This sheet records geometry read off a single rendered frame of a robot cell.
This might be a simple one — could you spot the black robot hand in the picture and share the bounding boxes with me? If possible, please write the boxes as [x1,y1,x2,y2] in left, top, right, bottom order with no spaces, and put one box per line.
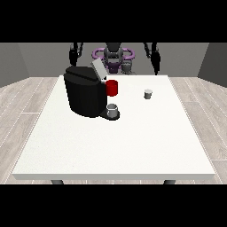
[150,52,161,76]
[68,49,80,67]

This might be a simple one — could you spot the grey robot trunk purple rings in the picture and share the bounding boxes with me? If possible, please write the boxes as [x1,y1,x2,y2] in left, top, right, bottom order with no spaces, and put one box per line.
[91,43,137,75]

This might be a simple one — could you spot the small grey cup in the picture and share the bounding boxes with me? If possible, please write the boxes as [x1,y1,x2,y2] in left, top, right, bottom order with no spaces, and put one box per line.
[106,103,119,118]

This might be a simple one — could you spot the black coffee machine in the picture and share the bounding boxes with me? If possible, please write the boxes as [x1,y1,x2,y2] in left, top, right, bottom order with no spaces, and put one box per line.
[63,65,121,121]

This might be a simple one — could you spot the red pod holder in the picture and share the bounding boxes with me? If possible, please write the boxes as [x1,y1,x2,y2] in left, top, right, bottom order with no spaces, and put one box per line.
[105,79,119,98]

